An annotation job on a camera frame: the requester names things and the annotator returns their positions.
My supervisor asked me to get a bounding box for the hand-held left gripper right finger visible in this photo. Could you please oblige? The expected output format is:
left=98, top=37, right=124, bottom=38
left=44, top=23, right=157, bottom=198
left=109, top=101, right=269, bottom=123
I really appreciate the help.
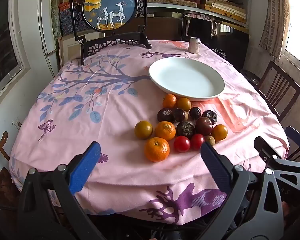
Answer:
left=197, top=141, right=284, bottom=240

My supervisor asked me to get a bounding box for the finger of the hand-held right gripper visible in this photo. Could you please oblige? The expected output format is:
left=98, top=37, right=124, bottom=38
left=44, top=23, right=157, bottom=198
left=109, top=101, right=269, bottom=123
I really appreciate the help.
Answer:
left=286, top=126, right=300, bottom=153
left=253, top=136, right=300, bottom=171

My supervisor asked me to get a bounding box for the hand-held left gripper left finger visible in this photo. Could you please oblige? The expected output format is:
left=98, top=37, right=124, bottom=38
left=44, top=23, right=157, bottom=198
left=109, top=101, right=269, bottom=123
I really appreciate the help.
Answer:
left=17, top=141, right=108, bottom=240

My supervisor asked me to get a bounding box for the dark red tomato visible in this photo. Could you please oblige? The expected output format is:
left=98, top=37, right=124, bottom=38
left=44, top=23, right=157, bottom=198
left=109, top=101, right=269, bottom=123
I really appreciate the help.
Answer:
left=195, top=117, right=213, bottom=136

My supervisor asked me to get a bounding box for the small dark purple fruit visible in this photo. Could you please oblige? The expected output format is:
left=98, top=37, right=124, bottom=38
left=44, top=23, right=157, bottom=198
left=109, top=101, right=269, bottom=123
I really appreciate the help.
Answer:
left=189, top=107, right=202, bottom=120

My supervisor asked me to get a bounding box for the large mandarin orange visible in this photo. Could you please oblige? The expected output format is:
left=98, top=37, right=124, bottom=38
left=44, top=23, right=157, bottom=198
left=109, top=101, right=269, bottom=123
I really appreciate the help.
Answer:
left=144, top=137, right=170, bottom=162

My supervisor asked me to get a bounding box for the greenish yellow citrus fruit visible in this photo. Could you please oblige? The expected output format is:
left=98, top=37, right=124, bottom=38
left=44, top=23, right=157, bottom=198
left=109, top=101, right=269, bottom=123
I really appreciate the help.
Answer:
left=134, top=121, right=153, bottom=139

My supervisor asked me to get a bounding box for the white oval plate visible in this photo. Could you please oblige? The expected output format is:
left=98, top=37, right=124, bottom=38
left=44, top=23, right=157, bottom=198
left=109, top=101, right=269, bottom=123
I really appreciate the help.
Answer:
left=148, top=57, right=225, bottom=102

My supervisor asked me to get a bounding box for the pink printed tablecloth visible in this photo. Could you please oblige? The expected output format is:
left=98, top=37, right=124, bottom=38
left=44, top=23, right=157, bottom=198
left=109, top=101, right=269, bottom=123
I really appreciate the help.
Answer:
left=9, top=39, right=290, bottom=224

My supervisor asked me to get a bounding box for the brown slatted wooden chair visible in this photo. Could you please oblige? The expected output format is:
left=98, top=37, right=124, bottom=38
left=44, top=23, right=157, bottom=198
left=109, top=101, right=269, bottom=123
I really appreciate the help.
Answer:
left=255, top=60, right=300, bottom=123

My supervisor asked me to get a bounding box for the curved brown wooden chair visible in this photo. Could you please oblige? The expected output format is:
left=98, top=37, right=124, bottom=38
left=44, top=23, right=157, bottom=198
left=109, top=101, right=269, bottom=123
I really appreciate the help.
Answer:
left=0, top=131, right=15, bottom=200

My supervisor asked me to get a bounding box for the pale framed panel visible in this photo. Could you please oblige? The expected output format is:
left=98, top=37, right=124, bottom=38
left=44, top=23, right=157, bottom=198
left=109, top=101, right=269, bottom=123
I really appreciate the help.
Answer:
left=57, top=35, right=83, bottom=68

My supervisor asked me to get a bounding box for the dark carved wooden chair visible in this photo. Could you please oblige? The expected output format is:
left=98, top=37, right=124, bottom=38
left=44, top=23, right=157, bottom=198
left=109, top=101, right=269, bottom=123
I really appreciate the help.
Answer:
left=80, top=37, right=143, bottom=65

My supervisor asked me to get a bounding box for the beige checked curtain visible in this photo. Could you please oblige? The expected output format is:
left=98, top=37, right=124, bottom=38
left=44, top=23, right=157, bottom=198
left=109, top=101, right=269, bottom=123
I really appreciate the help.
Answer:
left=259, top=0, right=290, bottom=61

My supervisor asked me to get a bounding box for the black glossy screen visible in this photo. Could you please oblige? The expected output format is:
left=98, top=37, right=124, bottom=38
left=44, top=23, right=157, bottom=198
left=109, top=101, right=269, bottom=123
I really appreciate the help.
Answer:
left=182, top=15, right=250, bottom=68

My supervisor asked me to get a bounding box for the pale drink can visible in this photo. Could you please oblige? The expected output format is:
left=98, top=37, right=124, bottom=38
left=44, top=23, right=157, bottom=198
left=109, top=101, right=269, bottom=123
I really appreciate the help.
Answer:
left=189, top=37, right=201, bottom=54

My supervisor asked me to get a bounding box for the white door panel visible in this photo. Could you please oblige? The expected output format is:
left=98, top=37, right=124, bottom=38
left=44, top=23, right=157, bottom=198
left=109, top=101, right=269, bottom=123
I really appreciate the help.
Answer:
left=37, top=0, right=61, bottom=77

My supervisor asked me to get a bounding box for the white framed window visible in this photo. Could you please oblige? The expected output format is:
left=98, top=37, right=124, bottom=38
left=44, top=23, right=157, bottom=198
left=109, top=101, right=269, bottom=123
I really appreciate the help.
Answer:
left=0, top=0, right=31, bottom=107

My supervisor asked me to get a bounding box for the stack of patterned fabric boxes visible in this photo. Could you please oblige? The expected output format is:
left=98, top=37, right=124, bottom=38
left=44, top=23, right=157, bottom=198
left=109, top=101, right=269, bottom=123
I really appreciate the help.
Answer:
left=58, top=0, right=90, bottom=36

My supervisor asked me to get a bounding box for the round deer embroidery screen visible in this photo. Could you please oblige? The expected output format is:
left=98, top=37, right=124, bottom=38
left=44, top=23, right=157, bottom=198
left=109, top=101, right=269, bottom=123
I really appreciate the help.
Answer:
left=69, top=0, right=152, bottom=50

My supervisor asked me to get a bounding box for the white wall shelf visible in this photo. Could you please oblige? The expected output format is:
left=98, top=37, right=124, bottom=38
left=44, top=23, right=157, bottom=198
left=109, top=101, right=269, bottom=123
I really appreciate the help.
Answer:
left=145, top=0, right=250, bottom=34

